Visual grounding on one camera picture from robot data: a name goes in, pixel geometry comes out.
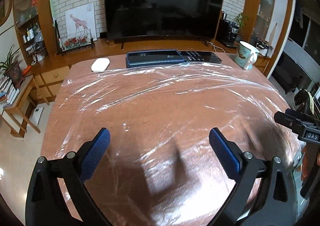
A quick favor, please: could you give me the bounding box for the round framed picture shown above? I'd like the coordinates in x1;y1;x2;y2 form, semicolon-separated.
0;0;12;26

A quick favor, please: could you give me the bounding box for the flower picture on stand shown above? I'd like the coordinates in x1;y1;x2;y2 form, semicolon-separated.
54;19;95;55

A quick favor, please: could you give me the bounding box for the wooden side table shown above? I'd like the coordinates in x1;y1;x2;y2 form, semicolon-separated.
1;75;41;138

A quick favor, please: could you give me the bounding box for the white computer mouse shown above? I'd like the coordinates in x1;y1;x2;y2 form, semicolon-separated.
91;58;110;73

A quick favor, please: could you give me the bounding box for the person's right hand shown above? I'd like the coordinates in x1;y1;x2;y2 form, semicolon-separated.
301;144;316;181

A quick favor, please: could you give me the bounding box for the glass display cabinet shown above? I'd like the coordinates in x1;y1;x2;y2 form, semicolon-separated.
12;0;57;65

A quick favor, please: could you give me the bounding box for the teal patterned mug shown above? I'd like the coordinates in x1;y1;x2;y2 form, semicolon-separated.
234;41;259;70

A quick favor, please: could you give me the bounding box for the potted plant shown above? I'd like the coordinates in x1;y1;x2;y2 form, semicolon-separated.
1;45;24;89

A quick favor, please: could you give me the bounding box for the giraffe painting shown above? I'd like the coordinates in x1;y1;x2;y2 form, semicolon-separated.
65;3;97;41

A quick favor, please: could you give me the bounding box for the black coffee machine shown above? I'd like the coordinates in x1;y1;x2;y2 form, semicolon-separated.
216;19;239;49

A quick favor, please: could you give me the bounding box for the stack of books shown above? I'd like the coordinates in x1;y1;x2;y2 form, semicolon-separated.
0;76;20;108

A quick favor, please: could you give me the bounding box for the small green plant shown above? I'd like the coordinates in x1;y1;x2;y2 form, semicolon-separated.
234;13;249;34

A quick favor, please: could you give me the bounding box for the black television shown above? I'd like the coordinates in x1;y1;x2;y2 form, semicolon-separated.
104;0;223;40

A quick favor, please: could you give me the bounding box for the black remote control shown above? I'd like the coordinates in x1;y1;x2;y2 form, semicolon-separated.
178;50;222;64

